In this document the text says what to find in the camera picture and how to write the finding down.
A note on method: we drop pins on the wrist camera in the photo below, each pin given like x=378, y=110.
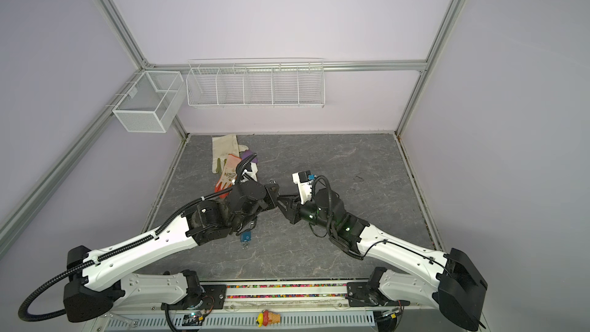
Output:
x=250, y=173
x=304, y=182

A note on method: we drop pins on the yellow red toy figure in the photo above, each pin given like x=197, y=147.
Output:
x=267, y=318

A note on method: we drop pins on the orange work glove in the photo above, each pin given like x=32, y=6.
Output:
x=228, y=173

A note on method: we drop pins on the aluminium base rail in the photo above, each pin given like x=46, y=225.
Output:
x=183, y=292

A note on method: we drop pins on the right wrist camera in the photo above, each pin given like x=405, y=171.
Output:
x=304, y=182

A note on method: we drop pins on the white mesh box basket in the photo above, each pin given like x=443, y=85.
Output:
x=152, y=102

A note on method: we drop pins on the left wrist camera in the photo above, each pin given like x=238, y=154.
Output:
x=250, y=173

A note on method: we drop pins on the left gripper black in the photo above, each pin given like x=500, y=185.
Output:
x=271, y=200

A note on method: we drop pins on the white wire basket rack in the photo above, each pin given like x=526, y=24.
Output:
x=256, y=82

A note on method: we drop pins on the purple pink toy shovel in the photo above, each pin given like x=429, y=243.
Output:
x=249, y=156

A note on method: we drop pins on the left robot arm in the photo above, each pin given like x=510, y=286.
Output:
x=96, y=277

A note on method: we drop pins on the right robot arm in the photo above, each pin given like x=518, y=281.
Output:
x=392, y=249

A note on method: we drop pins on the brass padlock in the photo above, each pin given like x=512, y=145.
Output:
x=274, y=186

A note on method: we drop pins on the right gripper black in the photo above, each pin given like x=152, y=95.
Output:
x=295, y=212

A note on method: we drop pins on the blue padlock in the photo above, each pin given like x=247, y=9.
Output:
x=246, y=237

